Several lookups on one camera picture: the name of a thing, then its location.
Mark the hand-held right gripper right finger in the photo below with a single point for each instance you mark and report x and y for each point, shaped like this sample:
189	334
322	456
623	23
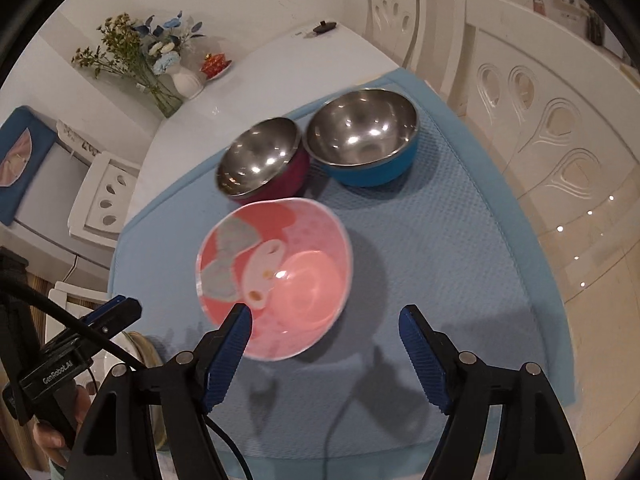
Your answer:
425	360

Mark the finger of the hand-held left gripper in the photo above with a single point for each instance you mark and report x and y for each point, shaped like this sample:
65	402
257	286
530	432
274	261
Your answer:
115	320

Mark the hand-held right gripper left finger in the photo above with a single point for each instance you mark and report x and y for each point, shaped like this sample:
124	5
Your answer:
227	360

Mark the pink cartoon bowl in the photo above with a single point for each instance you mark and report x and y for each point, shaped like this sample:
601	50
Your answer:
300	280

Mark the red steel bowl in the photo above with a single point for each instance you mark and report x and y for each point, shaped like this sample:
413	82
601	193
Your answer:
260	155

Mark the blue steel bowl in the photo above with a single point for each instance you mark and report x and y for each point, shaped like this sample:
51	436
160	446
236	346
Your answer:
360	125

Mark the person's left hand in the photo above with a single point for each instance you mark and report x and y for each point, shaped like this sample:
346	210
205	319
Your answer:
50	442

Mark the light blue textured mat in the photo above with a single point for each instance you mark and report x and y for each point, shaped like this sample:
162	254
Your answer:
450	260

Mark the white refrigerator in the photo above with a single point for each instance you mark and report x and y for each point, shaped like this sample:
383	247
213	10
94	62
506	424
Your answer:
55	200

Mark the white carved shelf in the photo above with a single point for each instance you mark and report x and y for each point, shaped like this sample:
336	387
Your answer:
80	140

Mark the blue refrigerator cover cloth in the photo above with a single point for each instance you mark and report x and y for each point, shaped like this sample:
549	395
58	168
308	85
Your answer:
20	160

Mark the glass vase with dried flowers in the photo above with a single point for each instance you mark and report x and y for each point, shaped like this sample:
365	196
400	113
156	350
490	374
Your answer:
167	102

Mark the white vase with blue flowers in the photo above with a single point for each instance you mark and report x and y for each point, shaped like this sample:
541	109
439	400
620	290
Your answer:
187	82

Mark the red lidded teacup with saucer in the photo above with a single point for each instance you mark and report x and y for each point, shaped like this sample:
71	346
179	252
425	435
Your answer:
214	66

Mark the small black lid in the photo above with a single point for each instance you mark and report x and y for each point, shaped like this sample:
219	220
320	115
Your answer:
324	26

